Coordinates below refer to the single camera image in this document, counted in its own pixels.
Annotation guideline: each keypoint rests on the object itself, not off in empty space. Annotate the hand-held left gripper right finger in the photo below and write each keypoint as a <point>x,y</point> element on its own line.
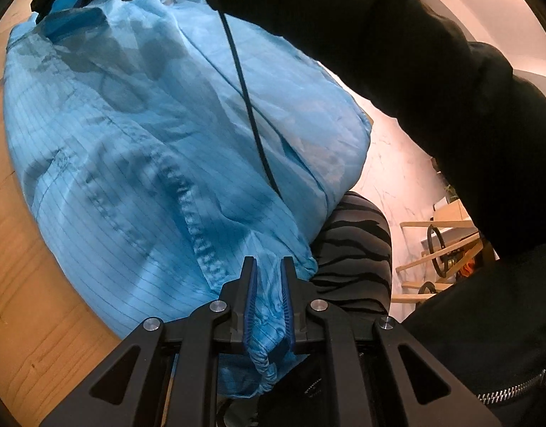
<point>285,302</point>

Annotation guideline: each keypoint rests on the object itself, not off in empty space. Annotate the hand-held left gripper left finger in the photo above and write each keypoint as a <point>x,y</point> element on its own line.
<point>251,293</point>

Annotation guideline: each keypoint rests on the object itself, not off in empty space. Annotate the blue pinstriped jacket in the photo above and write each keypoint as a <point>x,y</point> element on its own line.
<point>144,142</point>

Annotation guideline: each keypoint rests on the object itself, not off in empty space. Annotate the person's right forearm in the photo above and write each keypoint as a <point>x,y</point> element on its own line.
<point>344,31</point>

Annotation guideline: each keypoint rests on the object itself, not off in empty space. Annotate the person's left leg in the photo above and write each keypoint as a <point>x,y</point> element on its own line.
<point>353,253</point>

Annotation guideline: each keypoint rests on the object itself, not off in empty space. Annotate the wooden chair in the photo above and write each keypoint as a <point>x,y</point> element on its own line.
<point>441,249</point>

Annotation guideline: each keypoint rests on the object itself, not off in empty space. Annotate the person's black jacket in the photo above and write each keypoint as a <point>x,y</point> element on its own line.
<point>499,298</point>

